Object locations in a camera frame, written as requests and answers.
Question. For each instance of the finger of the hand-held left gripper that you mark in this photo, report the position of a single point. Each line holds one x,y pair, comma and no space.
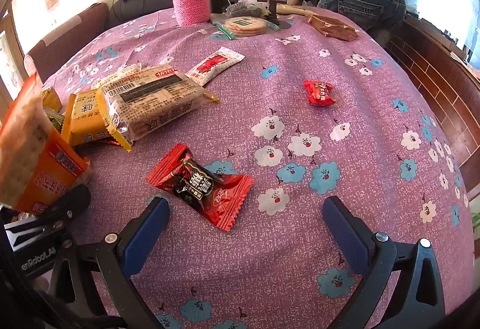
69,203

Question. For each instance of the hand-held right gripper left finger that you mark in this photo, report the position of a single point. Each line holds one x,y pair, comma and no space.
148,235

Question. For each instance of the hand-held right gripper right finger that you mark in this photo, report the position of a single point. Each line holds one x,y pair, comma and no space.
345,235

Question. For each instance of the orange cracker packet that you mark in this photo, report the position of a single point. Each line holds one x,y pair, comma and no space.
33,164

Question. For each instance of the dark red candy packet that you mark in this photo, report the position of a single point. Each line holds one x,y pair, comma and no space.
195,183

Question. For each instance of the yellow cracker packet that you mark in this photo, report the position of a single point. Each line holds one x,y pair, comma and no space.
88,119

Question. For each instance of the large clear cracker packet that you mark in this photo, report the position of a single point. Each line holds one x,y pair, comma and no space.
157,104

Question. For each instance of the small red candy packet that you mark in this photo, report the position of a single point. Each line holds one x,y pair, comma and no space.
318,93

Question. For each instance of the small green snack packet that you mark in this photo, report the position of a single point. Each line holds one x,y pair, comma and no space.
54,121

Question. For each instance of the small yellow snack packet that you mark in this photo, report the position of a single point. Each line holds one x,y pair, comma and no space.
51,99

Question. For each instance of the pale cracker packet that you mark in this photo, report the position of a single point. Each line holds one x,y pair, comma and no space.
120,74

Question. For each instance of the maroon sofa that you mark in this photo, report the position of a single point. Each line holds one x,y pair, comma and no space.
63,37

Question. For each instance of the white and red snack sachet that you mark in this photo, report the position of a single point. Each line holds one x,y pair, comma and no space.
213,65

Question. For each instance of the brown snack packet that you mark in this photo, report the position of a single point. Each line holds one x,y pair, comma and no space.
332,27

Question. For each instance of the black sofa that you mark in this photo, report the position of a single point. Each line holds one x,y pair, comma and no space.
138,5

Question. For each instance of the round crackers packet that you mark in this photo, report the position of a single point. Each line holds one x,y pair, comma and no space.
243,25

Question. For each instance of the small wall sign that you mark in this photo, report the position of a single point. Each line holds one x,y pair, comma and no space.
52,1

